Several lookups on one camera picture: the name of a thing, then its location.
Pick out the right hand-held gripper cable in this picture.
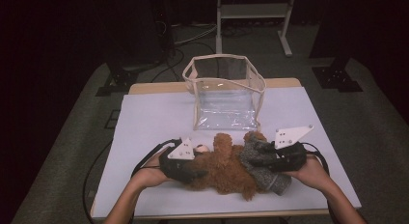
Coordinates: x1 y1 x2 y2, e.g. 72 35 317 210
300 141 343 224

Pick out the left hand-held gripper cable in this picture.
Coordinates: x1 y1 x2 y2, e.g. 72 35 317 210
82 137 183 224

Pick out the white metal stand frame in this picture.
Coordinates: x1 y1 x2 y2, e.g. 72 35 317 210
215 0 297 58

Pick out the black stand base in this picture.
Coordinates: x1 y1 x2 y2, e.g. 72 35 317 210
312 58 364 93
95 61 139 97

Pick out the brown teddy bear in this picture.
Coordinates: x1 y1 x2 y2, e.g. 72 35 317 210
182 130 268 202

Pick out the black floor cable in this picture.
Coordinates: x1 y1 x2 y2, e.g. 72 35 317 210
150 48 185 83

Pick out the black floor socket panel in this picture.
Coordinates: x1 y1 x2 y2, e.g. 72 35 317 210
104 109 122 130

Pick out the grey knitted doll sweater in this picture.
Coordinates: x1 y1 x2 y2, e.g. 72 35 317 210
239 130 293 197

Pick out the clear plastic bag beige trim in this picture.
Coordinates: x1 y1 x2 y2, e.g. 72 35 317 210
181 53 267 133

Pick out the person's left hand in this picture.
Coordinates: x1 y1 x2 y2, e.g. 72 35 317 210
130 150 174 191

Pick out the grey floor cable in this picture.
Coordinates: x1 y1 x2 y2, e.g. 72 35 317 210
173 24 217 46

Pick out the tangle of black floor cables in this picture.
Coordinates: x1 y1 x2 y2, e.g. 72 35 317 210
221 24 255 39

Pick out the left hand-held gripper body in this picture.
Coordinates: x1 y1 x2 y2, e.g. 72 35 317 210
158 137 197 183

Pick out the person's right hand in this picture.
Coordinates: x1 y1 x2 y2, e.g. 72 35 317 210
283 154 333 192

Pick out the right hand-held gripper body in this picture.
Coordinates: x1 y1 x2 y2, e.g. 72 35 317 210
272 125 315 173

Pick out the white table mat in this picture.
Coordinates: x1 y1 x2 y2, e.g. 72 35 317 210
91 86 362 220

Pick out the hand-held gripper cable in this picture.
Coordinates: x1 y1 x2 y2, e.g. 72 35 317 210
82 137 183 224
300 141 343 224

